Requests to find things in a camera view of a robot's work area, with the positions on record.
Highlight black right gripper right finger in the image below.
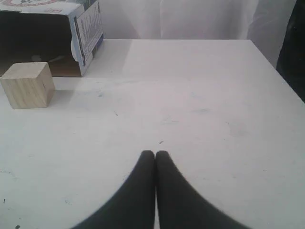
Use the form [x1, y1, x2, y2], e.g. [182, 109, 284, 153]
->
[155, 151, 241, 229]

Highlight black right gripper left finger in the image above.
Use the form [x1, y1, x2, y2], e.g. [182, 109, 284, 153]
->
[75, 150, 156, 229]

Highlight light wooden cube block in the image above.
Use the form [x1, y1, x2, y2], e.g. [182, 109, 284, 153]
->
[0, 62, 55, 109]

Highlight blue white cardboard box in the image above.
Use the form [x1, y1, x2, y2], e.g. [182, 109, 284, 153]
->
[0, 0, 104, 77]

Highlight white backdrop curtain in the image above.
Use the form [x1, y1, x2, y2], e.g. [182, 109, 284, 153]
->
[101, 0, 295, 65]

